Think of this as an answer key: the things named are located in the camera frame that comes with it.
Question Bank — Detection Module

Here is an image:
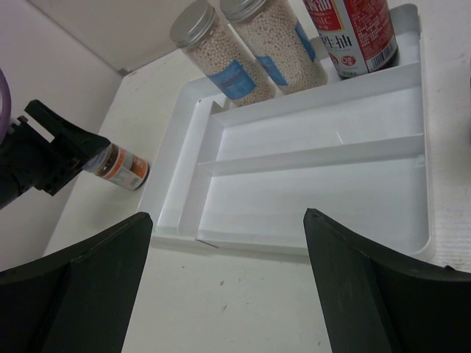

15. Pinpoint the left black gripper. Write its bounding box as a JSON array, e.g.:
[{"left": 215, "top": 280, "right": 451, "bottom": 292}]
[{"left": 1, "top": 99, "right": 110, "bottom": 208}]

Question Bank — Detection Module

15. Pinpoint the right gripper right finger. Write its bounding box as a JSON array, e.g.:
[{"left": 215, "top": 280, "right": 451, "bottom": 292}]
[{"left": 303, "top": 209, "right": 470, "bottom": 352}]

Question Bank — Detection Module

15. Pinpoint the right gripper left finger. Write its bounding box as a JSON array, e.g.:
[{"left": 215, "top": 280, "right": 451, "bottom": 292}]
[{"left": 1, "top": 212, "right": 153, "bottom": 352}]

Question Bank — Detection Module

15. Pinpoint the blue label spice jar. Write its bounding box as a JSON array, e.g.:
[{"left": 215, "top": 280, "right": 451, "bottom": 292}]
[{"left": 170, "top": 1, "right": 275, "bottom": 107}]

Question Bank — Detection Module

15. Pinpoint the pink label spice jar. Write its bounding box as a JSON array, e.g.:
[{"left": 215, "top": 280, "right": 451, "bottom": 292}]
[{"left": 219, "top": 0, "right": 327, "bottom": 95}]

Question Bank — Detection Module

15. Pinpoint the tall dark soy sauce bottle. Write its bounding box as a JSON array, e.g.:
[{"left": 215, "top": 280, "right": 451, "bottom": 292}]
[{"left": 304, "top": 0, "right": 399, "bottom": 79}]

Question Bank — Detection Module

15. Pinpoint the white divided organizer tray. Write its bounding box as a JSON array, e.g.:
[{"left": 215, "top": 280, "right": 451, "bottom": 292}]
[{"left": 140, "top": 4, "right": 434, "bottom": 260}]

